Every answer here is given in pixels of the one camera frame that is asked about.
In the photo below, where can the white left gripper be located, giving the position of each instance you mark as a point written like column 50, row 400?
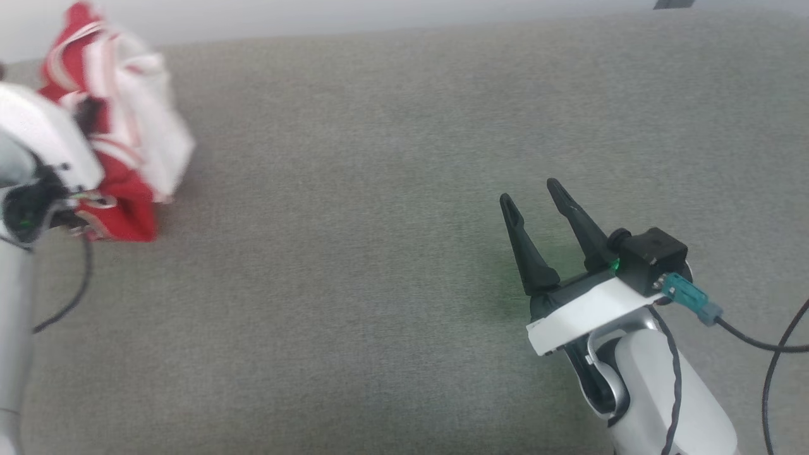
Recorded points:
column 44, row 133

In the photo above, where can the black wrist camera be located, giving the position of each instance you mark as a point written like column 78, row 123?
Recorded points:
column 651, row 259
column 28, row 208

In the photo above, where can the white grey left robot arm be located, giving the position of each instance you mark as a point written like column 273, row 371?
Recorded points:
column 12, row 347

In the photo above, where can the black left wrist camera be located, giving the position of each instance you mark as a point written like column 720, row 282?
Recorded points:
column 28, row 208

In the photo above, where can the red and white jersey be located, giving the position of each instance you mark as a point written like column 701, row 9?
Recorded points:
column 136, row 107

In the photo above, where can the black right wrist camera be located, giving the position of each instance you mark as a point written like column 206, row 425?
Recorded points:
column 651, row 259

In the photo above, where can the dark object by wall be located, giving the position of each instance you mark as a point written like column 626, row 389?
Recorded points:
column 673, row 4

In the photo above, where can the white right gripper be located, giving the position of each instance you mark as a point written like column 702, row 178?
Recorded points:
column 588, row 309

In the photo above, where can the grey fabric sofa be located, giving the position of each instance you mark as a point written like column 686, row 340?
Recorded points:
column 354, row 221

